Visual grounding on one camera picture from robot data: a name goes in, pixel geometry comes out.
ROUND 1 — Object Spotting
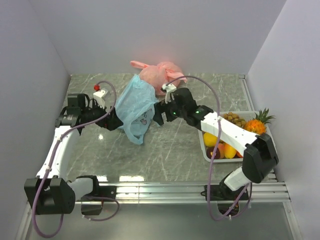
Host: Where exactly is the fake peach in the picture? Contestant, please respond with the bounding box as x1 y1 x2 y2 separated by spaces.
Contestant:
214 143 225 159

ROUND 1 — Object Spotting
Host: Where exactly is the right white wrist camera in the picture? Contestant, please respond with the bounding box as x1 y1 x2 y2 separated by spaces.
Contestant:
161 83 177 104

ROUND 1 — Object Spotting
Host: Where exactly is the yellow fake mango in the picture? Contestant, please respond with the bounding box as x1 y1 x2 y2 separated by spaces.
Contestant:
224 143 237 159

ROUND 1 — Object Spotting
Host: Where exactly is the aluminium rail frame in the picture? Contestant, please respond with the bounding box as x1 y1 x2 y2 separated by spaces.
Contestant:
14 74 303 240

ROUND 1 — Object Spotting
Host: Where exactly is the fake pineapple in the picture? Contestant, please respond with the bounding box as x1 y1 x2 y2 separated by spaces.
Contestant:
244 108 276 135

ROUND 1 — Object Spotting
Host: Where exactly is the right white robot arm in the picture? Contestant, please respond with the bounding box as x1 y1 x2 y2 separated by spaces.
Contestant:
153 88 279 201

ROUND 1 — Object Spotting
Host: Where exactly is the yellow fake orange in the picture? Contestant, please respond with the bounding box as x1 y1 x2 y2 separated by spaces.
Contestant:
203 132 219 148

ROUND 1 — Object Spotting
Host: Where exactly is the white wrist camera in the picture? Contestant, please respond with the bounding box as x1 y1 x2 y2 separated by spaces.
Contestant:
93 88 111 109
161 83 177 104

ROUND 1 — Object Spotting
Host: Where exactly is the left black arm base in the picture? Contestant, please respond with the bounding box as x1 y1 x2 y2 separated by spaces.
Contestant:
80 185 117 216

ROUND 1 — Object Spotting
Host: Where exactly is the dark fake mangosteen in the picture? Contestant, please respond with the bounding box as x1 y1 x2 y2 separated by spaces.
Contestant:
206 146 221 159

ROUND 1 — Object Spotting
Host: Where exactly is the blue plastic bag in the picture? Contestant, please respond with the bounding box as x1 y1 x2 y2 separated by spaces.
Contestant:
115 74 158 145

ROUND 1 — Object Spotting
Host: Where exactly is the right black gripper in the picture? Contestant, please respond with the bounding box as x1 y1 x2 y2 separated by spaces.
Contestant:
153 96 187 126

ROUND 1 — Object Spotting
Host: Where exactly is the white plastic basket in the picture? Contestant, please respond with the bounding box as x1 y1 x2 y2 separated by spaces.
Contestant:
198 111 258 164

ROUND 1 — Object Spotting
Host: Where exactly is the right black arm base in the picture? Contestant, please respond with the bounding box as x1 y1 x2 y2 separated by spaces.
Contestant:
209 184 253 218

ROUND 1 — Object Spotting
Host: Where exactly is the brown fake longan bunch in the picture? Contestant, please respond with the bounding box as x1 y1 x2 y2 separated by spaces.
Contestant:
222 112 247 128

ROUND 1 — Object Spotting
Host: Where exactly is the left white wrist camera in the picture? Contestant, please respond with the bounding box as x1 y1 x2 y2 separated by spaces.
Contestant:
93 88 111 109

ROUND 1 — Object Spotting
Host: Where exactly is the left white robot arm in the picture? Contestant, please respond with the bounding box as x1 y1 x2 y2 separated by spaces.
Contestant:
24 90 121 216

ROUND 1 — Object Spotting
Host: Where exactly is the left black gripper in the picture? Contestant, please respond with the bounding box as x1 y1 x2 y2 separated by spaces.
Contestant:
81 98 123 131

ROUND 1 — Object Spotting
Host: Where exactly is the pink tied plastic bag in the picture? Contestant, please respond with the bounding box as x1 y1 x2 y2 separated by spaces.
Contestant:
130 60 184 96

